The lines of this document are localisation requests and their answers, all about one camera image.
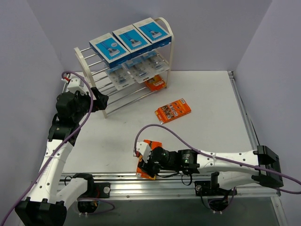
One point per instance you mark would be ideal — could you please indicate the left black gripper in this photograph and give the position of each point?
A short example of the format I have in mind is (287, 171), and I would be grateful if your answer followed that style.
(98, 100)

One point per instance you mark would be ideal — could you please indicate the small blue cartridge pack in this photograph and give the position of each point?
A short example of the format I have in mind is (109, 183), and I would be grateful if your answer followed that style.
(120, 78)

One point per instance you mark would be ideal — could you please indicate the gillette razor blister pack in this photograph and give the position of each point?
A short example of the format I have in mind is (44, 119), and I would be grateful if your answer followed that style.
(139, 70)
(156, 63)

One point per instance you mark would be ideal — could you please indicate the orange Gillette styler box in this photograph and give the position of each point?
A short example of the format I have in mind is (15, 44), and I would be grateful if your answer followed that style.
(172, 111)

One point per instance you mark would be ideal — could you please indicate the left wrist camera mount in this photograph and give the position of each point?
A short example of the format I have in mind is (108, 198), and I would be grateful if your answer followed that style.
(74, 83)

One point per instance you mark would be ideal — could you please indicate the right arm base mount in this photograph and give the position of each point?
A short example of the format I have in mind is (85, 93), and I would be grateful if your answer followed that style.
(214, 199)

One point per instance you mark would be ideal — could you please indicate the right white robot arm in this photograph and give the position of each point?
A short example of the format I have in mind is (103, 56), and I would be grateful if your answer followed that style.
(228, 170)

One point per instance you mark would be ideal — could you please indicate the blue Harry's box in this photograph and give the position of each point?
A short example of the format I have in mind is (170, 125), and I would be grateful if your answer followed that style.
(110, 50)
(153, 32)
(132, 40)

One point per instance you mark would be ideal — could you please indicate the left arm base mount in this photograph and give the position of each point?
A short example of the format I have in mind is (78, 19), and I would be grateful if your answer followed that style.
(100, 192)

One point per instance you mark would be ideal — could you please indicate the Gillette razor blister pack front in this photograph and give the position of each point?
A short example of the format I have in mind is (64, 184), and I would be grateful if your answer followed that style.
(156, 63)

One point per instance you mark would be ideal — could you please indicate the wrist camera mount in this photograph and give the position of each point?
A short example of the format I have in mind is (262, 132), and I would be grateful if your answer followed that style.
(74, 83)
(142, 151)

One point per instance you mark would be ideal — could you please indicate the cream metal-rod shelf rack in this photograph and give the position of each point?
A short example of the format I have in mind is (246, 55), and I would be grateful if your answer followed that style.
(122, 63)

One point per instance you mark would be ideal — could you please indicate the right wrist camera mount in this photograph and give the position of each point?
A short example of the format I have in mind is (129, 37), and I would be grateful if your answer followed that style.
(142, 151)

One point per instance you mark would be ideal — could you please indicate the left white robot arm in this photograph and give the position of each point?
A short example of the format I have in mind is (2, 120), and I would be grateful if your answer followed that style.
(43, 205)

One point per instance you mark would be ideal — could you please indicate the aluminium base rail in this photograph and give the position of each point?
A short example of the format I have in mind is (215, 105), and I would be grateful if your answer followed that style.
(127, 186)

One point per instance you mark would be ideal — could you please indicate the orange Gillette Fusion5 box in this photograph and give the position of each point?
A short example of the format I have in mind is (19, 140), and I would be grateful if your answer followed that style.
(145, 170)
(156, 83)

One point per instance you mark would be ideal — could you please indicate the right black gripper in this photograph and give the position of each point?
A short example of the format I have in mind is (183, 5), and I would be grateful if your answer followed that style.
(146, 166)

